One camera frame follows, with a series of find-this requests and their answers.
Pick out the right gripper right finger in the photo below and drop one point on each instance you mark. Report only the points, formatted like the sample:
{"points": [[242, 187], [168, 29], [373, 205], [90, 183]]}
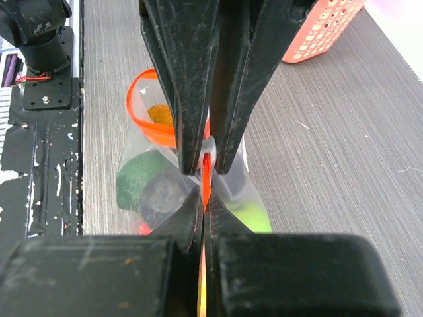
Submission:
{"points": [[273, 274]]}

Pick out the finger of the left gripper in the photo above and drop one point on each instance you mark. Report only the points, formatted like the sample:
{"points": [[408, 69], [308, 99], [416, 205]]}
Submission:
{"points": [[253, 38], [182, 40]]}

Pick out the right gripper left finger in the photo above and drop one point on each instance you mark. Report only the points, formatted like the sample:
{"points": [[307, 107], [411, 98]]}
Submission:
{"points": [[99, 274]]}

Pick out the light green toy apple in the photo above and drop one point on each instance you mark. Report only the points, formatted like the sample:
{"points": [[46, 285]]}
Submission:
{"points": [[252, 215]]}

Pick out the pink plastic basket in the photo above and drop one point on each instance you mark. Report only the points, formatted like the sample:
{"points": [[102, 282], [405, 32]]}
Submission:
{"points": [[323, 26]]}

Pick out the dark brown toy fruit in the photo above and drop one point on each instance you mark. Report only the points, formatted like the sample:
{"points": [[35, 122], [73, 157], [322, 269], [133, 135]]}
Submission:
{"points": [[163, 195]]}

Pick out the clear zip top bag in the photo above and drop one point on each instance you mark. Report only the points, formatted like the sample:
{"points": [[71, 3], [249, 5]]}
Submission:
{"points": [[145, 135]]}

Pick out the dark green toy avocado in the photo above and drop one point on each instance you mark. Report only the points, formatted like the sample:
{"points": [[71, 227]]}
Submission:
{"points": [[135, 175]]}

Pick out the red toy apple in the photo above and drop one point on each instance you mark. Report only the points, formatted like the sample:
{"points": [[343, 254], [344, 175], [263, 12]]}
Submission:
{"points": [[144, 229]]}

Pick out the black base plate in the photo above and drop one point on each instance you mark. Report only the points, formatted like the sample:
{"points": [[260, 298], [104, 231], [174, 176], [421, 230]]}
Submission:
{"points": [[41, 152]]}

